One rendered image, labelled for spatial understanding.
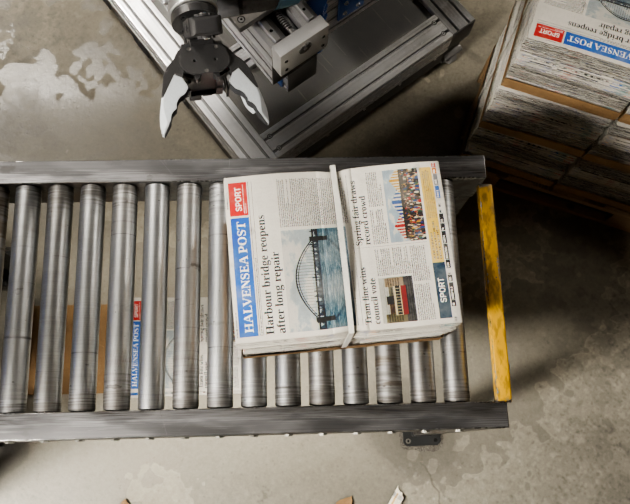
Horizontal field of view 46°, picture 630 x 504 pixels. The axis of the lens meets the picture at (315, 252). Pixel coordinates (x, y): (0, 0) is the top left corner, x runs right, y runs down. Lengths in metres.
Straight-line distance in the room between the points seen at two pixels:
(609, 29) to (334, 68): 0.86
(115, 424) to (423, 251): 0.65
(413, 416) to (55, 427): 0.66
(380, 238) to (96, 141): 1.43
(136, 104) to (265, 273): 1.39
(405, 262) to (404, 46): 1.20
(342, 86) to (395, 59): 0.18
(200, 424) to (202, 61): 0.67
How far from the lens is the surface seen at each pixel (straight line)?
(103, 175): 1.55
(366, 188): 1.26
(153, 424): 1.43
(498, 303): 1.47
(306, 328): 1.19
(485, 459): 2.28
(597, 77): 1.78
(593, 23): 1.76
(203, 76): 1.11
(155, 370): 1.44
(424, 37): 2.35
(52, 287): 1.51
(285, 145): 2.15
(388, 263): 1.23
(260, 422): 1.41
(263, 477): 2.21
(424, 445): 2.24
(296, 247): 1.22
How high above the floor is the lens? 2.21
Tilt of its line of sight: 75 degrees down
